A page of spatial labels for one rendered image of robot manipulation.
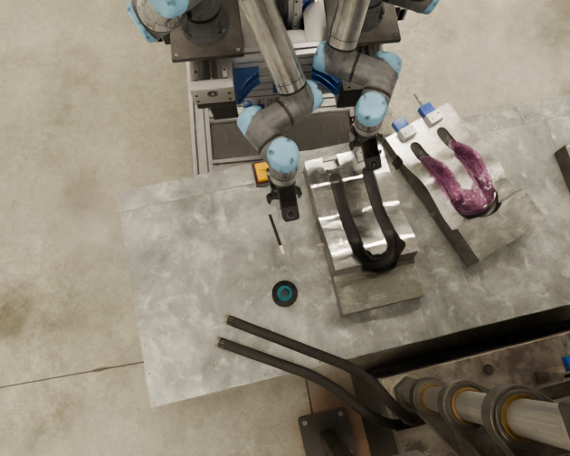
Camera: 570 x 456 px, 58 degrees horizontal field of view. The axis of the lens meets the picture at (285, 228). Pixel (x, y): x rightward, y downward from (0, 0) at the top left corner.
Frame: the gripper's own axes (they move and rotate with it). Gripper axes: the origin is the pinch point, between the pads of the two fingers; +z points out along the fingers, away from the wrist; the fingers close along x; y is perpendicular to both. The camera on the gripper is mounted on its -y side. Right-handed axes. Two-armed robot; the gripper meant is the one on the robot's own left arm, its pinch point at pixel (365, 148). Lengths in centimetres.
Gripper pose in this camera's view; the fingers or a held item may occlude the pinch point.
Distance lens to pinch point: 163.6
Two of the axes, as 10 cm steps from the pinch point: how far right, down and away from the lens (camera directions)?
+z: 0.9, 0.9, 9.9
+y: -2.4, -9.7, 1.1
